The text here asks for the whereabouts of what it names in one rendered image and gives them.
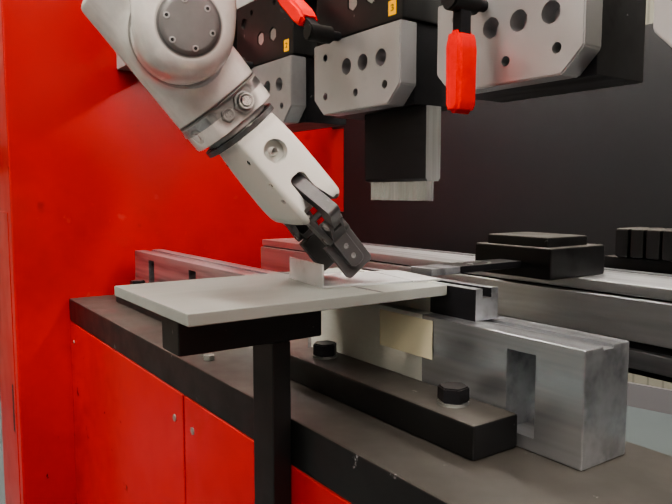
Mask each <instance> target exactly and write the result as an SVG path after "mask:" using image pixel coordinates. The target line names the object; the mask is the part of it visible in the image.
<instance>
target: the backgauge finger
mask: <svg viewBox="0 0 672 504"><path fill-rule="evenodd" d="M604 251H605V246H604V245H602V244H588V243H587V236H585V235H574V234H558V233H541V232H511V233H492V234H488V242H478V243H476V245H475V261H467V262H455V263H443V264H431V265H420V266H411V273H416V274H420V275H427V276H439V275H449V274H459V273H469V272H479V271H481V272H488V273H496V274H504V275H511V276H519V277H527V278H534V279H542V280H558V279H566V278H574V277H582V276H591V275H599V274H603V272H604Z"/></svg>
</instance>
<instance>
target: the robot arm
mask: <svg viewBox="0 0 672 504"><path fill-rule="evenodd" d="M81 10H82V12H83V13H84V15H85V16H86V17H87V18H88V19H89V21H90V22H91V23H92V24H93V25H94V27H95V28H96V29H97V30H98V31H99V33H100V34H101V35H102V36H103V37H104V39H105V40H106V41H107V42H108V43H109V45H110V46H111V47H112V48H113V49H114V51H115V52H116V53H117V54H118V55H119V57H120V58H121V59H122V60H123V61H124V63H125V64H126V65H127V66H128V68H129V69H130V70H131V71H132V72H133V74H134V75H135V76H136V77H137V78H138V80H139V81H140V82H141V83H142V84H143V86H144V87H145V88H146V89H147V90H148V92H149V93H150V94H151V95H152V96H153V98H154V99H155V100H156V101H157V102H158V104H159V105H160V106H161V107H162V108H163V110H164V111H165V112H166V113H167V114H168V116H169V117H170V118H171V119H172V120H173V122H174V123H175V124H176V125H177V126H178V128H179V129H180V130H181V132H182V133H183V134H184V135H185V136H186V138H187V139H188V140H189V141H190V142H191V144H192V145H193V146H194V147H195V148H196V150H197V151H202V150H204V149H206V148H208V147H210V148H209V149H208V150H207V152H206V154H207V155H208V156H209V158H213V157H215V156H217V155H220V156H221V157H222V159H223V160H224V162H225V163H226V165H227V167H229V168H230V170H231V171H232V172H233V174H234V175H235V177H236V178H237V179H238V180H239V182H240V183H241V184H242V186H243V187H244V188H245V189H246V191H247V192H248V193H249V195H250V196H251V197H252V198H253V200H254V201H255V202H256V203H257V204H258V206H259V207H260V208H261V209H262V210H263V211H264V212H265V213H266V214H267V215H268V217H270V218H271V219H272V220H273V221H275V222H278V223H283V224H284V225H285V226H286V227H287V228H288V230H289V231H290V233H291V234H292V236H293V237H294V238H295V239H296V240H297V241H298V242H300V241H301V240H302V239H303V240H302V241H301V242H300V243H299V245H300V246H301V247H302V248H303V250H304V251H305V252H306V253H307V254H308V256H309V257H310V258H311V259H312V261H313V262H314V263H319V264H323V265H324V271H326V270H327V269H328V268H329V267H330V266H331V265H332V264H333V263H335V264H336V265H337V266H338V268H339V269H340V270H341V271H342V273H343V274H344V275H345V276H346V277H348V278H352V277H353V276H354V275H355V274H356V273H357V272H358V271H359V270H360V269H361V268H362V267H363V266H364V265H365V264H366V263H367V262H368V261H369V260H370V259H371V254H370V253H369V252H368V251H367V249H366V248H365V247H364V245H363V244H362V243H361V241H360V240H359V239H358V237H357V236H356V235H355V234H354V232H353V231H352V230H351V228H350V226H349V224H348V223H347V222H346V221H345V220H344V219H343V216H342V214H341V211H340V208H339V206H338V205H337V204H336V203H335V202H334V201H332V200H331V199H336V198H337V197H338V196H339V188H338V187H337V185H336V184H335V183H334V181H333V180H332V179H331V178H330V176H329V175H328V174H327V173H326V172H325V170H324V169H323V168H322V167H321V166H320V164H319V163H318V162H317V161H316V160H315V158H314V157H313V156H312V155H311V154H310V152H309V151H308V150H307V149H306V148H305V146H304V145H303V144H302V143H301V142H300V141H299V140H298V138H297V137H296V136H295V135H294V134H293V133H292V132H291V131H290V130H289V129H288V128H287V127H286V126H285V125H284V124H283V123H282V122H281V121H280V120H279V119H278V118H277V117H276V116H275V115H274V114H273V113H271V112H272V110H273V109H274V108H273V106H272V105H271V104H270V103H267V104H265V105H263V103H264V102H265V101H266V100H267V99H268V98H269V96H270V94H269V93H268V91H267V90H266V89H265V87H264V86H263V85H262V83H261V82H260V81H259V79H258V78H257V77H256V76H255V74H254V73H253V71H252V70H251V69H250V67H249V66H248V65H247V64H246V62H245V61H244V60H243V58H242V57H241V56H240V54H239V53H238V52H237V50H236V49H235V48H234V46H233V43H234V38H235V29H236V0H83V1H82V4H81ZM313 207H314V208H315V209H316V210H318V211H317V212H316V213H315V214H314V215H313V214H312V213H311V211H310V209H312V208H313ZM321 217H322V218H323V219H324V221H323V222H322V223H320V224H319V225H318V222H317V220H318V219H319V218H321Z"/></svg>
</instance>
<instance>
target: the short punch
mask: <svg viewBox="0 0 672 504"><path fill-rule="evenodd" d="M440 152H441V106H431V105H423V106H417V107H411V108H404V109H398V110H392V111H385V112H379V113H373V114H366V115H365V181H366V182H371V200H395V201H433V189H434V181H439V179H440Z"/></svg>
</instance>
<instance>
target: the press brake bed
mask: <svg viewBox="0 0 672 504"><path fill-rule="evenodd" d="M70 335H71V362H72V389H73V416H74V443H75V470H76V497H77V504H255V486H254V438H252V437H251V436H249V435H247V434H246V433H244V432H243V431H241V430H240V429H238V428H237V427H235V426H234V425H232V424H230V423H229V422H227V421H226V420H224V419H223V418H221V417H220V416H218V415H217V414H215V413H213V412H212V411H210V410H209V409H207V408H206V407H204V406H203V405H201V404H200V403H198V402H196V401H195V400H193V399H192V398H190V397H189V396H187V395H186V394H184V393H183V392H181V391H179V390H178V389H176V388H175V387H173V386H172V385H170V384H169V383H167V382H166V381H164V380H162V379H161V378H159V377H158V376H156V375H155V374H153V373H152V372H150V371H149V370H147V369H145V368H144V367H142V366H141V365H139V364H138V363H136V362H135V361H133V360H132V359H130V358H128V357H127V356H125V355H124V354H122V353H121V352H119V351H118V350H116V349H115V348H113V347H111V346H110V345H108V344H107V343H105V342H104V341H102V340H101V339H99V338H98V337H96V336H94V335H93V334H91V333H90V332H88V331H87V330H85V329H84V328H82V327H81V326H79V325H77V324H76V323H74V322H73V321H71V322H70ZM291 504H354V503H353V502H351V501H349V500H348V499H346V498H345V497H343V496H342V495H340V494H339V493H337V492H336V491H334V490H332V489H331V488H329V487H328V486H326V485H325V484H323V483H322V482H320V481H319V480H317V479H315V478H314V477H312V476H311V475H309V474H308V473H306V472H305V471H303V470H302V469H300V468H298V467H297V466H295V465H294V464H292V463H291Z"/></svg>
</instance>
